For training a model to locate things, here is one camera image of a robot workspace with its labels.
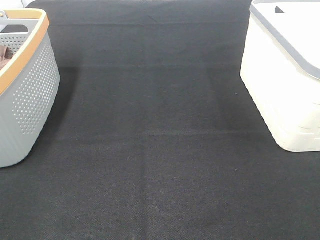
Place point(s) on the black table cloth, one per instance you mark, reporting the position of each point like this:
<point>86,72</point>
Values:
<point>154,136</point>

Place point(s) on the white plastic basket grey rim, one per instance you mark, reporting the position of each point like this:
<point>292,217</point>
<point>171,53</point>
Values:
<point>281,70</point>

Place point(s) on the grey perforated basket orange rim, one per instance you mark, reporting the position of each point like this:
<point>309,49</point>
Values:
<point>28,83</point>

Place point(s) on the brown towels inside basket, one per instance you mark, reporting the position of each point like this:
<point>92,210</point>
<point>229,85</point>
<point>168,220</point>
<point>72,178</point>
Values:
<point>6,54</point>

